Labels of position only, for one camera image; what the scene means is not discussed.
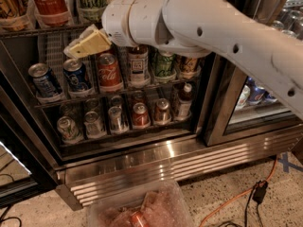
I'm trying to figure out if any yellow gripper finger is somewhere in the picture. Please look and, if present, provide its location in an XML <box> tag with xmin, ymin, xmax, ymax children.
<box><xmin>63</xmin><ymin>25</ymin><xmax>112</xmax><ymax>59</ymax></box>

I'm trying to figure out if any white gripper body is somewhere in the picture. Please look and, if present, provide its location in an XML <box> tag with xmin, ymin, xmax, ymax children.
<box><xmin>102</xmin><ymin>0</ymin><xmax>168</xmax><ymax>47</ymax></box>

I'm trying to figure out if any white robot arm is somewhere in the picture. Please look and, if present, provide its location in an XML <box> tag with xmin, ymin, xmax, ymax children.
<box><xmin>64</xmin><ymin>0</ymin><xmax>303</xmax><ymax>118</ymax></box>

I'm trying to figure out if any red Coca-Cola can middle shelf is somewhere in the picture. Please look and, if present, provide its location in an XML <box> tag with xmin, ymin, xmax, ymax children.
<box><xmin>97</xmin><ymin>53</ymin><xmax>123</xmax><ymax>92</ymax></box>

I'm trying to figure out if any red coca-cola can shelf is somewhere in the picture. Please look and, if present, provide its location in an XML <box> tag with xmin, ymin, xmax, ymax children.
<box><xmin>97</xmin><ymin>53</ymin><xmax>123</xmax><ymax>92</ymax></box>
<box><xmin>33</xmin><ymin>0</ymin><xmax>70</xmax><ymax>27</ymax></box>

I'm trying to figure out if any green can middle shelf front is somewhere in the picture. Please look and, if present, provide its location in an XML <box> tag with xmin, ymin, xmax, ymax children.
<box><xmin>154</xmin><ymin>50</ymin><xmax>174</xmax><ymax>79</ymax></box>

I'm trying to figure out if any red Coca-Cola can top shelf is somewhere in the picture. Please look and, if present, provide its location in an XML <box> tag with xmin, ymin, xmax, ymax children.
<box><xmin>33</xmin><ymin>0</ymin><xmax>70</xmax><ymax>27</ymax></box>

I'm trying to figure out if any blue can far left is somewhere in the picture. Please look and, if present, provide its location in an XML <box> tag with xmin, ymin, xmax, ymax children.
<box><xmin>28</xmin><ymin>63</ymin><xmax>62</xmax><ymax>98</ymax></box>

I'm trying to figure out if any orange can front right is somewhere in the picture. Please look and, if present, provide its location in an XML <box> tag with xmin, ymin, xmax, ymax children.
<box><xmin>179</xmin><ymin>57</ymin><xmax>200</xmax><ymax>78</ymax></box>

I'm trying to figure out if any silver can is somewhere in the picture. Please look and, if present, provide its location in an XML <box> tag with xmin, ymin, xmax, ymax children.
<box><xmin>84</xmin><ymin>111</ymin><xmax>105</xmax><ymax>139</ymax></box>
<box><xmin>108</xmin><ymin>106</ymin><xmax>128</xmax><ymax>133</ymax></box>

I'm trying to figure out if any stainless steel fridge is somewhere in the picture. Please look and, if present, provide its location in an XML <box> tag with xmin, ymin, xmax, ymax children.
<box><xmin>0</xmin><ymin>0</ymin><xmax>303</xmax><ymax>210</ymax></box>

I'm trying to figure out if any red can bottom shelf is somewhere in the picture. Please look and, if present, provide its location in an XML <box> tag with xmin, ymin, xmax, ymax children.
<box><xmin>132</xmin><ymin>103</ymin><xmax>150</xmax><ymax>128</ymax></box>

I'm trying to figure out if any brown striped can top shelf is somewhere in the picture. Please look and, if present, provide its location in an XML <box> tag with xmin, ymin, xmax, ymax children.
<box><xmin>0</xmin><ymin>0</ymin><xmax>33</xmax><ymax>31</ymax></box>

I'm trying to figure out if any white green can bottom left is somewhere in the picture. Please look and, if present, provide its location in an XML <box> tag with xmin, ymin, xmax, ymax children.
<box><xmin>57</xmin><ymin>116</ymin><xmax>83</xmax><ymax>144</ymax></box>

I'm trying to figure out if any white can right fridge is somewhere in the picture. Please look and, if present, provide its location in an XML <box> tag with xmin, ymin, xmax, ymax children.
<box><xmin>236</xmin><ymin>85</ymin><xmax>250</xmax><ymax>110</ymax></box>

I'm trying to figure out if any glass fridge door right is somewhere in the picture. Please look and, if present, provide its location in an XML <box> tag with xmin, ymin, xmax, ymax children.
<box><xmin>205</xmin><ymin>0</ymin><xmax>303</xmax><ymax>146</ymax></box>

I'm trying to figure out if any blue Pepsi can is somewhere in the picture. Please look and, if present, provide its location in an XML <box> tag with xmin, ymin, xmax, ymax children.
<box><xmin>247</xmin><ymin>83</ymin><xmax>265</xmax><ymax>105</ymax></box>

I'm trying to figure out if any brown tea bottle white label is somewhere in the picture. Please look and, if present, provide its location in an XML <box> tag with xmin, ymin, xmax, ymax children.
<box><xmin>128</xmin><ymin>45</ymin><xmax>149</xmax><ymax>87</ymax></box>

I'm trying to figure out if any small bottle bottom right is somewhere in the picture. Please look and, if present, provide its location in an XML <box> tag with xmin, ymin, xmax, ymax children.
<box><xmin>174</xmin><ymin>83</ymin><xmax>193</xmax><ymax>120</ymax></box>

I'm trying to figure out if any clear plastic bin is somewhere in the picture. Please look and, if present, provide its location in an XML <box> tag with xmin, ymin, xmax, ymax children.
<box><xmin>87</xmin><ymin>180</ymin><xmax>194</xmax><ymax>227</ymax></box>

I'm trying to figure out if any orange power cable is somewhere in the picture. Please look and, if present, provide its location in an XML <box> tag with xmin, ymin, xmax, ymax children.
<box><xmin>198</xmin><ymin>156</ymin><xmax>278</xmax><ymax>227</ymax></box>

